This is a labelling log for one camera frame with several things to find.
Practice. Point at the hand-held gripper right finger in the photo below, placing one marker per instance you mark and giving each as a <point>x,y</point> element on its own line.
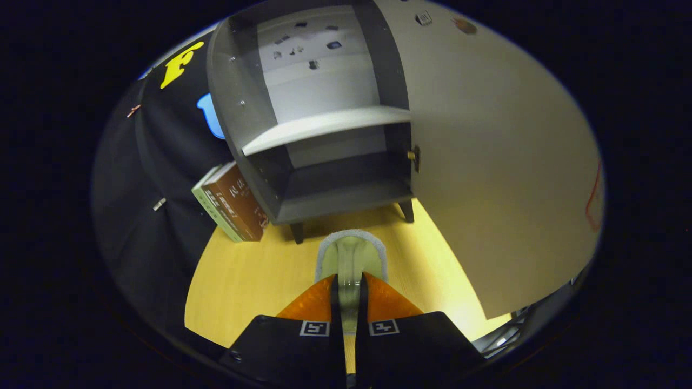
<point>361,351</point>

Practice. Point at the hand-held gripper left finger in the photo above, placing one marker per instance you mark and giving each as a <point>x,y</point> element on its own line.
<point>338,351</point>

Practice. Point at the beige cabinet door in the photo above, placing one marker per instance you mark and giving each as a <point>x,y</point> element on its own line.
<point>486,162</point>

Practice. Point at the brown book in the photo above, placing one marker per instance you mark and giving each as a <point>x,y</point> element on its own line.
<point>238,208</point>

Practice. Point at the grey cabinet shelf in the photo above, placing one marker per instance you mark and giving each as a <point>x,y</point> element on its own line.
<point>324,124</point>

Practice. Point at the silver clip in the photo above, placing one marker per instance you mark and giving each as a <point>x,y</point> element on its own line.
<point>159,204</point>

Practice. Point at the black backdrop cloth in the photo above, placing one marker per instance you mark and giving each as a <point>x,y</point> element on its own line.
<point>135,216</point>

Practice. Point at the pink clip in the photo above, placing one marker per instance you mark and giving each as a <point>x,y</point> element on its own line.
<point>133,111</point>

